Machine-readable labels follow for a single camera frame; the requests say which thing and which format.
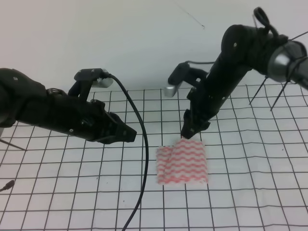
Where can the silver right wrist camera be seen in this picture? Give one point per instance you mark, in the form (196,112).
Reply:
(170,90)

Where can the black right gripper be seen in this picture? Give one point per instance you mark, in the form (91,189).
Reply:
(205,96)

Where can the pink wavy striped towel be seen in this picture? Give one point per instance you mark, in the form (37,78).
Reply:
(184,162)

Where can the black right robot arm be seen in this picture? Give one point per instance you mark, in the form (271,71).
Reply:
(243,49)

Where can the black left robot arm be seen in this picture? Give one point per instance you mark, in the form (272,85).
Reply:
(25,100)

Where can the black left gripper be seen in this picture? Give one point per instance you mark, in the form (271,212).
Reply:
(72,114)

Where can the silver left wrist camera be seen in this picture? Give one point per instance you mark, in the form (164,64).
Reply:
(102,82)

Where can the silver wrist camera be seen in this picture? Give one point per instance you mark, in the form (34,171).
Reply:
(170,90)
(102,82)

